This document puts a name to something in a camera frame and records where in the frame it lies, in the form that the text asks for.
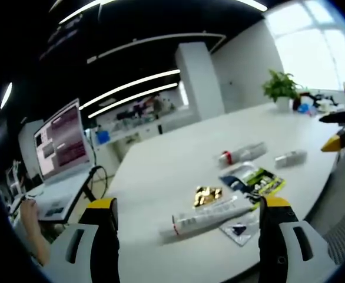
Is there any gold skincare sachet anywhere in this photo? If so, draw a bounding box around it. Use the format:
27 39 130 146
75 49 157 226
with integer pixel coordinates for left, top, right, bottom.
193 185 224 209

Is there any small white box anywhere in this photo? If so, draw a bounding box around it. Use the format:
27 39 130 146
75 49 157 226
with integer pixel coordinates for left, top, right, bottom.
274 149 308 169

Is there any blue and silver skincare sachet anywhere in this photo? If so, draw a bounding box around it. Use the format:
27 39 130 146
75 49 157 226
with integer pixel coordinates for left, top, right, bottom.
218 161 258 193

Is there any black cable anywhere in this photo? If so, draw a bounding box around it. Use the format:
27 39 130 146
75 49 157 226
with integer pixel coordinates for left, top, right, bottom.
82 131 110 204

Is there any blue packet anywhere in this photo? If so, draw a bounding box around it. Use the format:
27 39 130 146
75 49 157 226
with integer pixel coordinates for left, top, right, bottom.
297 103 317 116

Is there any white pillar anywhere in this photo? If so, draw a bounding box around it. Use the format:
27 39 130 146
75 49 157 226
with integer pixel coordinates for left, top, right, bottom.
174 41 225 121

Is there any potted green plant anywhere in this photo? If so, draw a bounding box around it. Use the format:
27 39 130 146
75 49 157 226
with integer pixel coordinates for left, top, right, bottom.
261 69 303 111

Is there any white skincare tube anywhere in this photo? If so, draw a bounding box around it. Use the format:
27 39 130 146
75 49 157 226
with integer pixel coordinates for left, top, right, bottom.
159 196 261 239

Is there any open white laptop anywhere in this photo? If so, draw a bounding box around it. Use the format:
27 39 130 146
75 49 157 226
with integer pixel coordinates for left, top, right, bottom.
21 98 97 223

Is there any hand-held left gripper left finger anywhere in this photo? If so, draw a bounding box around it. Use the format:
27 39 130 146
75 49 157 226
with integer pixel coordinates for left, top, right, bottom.
41 198 121 283

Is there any blue box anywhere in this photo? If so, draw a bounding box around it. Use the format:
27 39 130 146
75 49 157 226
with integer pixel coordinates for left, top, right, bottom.
96 130 111 145

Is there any clear skincare sachet dark print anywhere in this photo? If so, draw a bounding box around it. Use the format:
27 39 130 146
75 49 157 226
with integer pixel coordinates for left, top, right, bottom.
218 213 260 247

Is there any grey mesh chair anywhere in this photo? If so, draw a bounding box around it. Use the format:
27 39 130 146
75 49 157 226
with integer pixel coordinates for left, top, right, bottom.
322 203 345 266

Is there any skincare bottle with red band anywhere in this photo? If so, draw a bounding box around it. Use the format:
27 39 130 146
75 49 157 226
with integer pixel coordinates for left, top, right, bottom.
217 141 269 167

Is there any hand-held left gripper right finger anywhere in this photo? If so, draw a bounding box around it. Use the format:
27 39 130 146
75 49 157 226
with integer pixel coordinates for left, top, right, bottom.
258 195 341 283

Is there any green and black skincare sachet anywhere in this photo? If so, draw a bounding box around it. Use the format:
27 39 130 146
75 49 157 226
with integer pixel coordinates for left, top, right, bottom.
244 167 287 196

